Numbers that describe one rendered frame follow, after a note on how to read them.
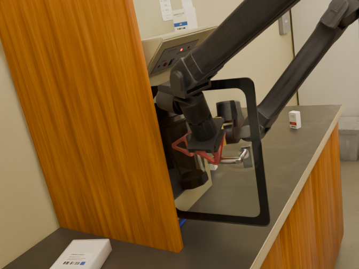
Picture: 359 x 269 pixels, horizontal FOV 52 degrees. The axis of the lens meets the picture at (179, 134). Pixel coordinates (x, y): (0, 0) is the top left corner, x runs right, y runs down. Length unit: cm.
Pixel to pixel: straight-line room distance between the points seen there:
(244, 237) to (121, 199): 36
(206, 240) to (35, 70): 69
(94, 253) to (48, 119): 41
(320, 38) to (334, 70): 299
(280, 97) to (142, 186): 44
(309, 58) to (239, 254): 54
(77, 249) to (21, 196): 29
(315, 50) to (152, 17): 45
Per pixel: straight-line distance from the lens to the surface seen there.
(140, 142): 94
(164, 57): 99
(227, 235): 109
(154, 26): 110
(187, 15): 110
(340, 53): 396
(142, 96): 89
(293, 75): 102
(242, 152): 92
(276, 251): 125
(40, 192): 134
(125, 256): 110
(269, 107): 103
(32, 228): 135
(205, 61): 70
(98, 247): 110
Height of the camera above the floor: 154
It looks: 17 degrees down
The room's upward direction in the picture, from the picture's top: 11 degrees counter-clockwise
